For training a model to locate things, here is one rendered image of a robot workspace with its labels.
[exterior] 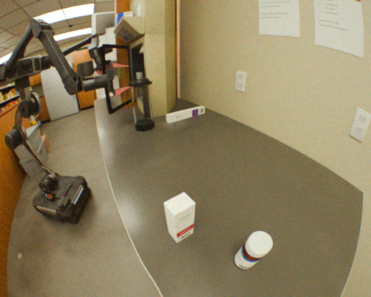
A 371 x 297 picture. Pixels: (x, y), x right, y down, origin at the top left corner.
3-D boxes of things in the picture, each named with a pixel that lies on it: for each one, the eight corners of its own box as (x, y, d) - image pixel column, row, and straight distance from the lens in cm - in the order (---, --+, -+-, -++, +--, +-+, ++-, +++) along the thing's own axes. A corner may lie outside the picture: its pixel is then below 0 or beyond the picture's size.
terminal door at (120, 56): (133, 101, 116) (129, 46, 114) (109, 115, 91) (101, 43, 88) (132, 101, 116) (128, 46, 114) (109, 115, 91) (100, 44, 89)
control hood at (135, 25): (129, 43, 116) (129, 30, 118) (144, 33, 85) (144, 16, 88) (113, 44, 113) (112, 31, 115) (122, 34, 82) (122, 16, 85)
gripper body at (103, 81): (110, 67, 67) (93, 71, 67) (113, 91, 68) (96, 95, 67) (109, 68, 74) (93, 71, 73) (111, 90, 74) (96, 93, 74)
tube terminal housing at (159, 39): (164, 101, 126) (162, 7, 131) (187, 111, 99) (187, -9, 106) (134, 106, 118) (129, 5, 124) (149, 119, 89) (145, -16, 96)
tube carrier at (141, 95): (151, 119, 84) (148, 79, 79) (157, 126, 74) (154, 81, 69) (132, 124, 82) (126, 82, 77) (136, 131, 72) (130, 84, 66)
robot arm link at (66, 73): (45, 31, 97) (30, 31, 90) (51, 23, 95) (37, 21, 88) (81, 93, 80) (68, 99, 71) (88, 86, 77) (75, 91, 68)
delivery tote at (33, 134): (44, 139, 327) (38, 123, 320) (36, 155, 275) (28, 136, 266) (28, 146, 345) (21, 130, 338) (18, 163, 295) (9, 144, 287)
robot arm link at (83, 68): (78, 89, 79) (68, 93, 72) (75, 65, 79) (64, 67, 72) (99, 85, 73) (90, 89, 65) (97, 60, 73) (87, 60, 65)
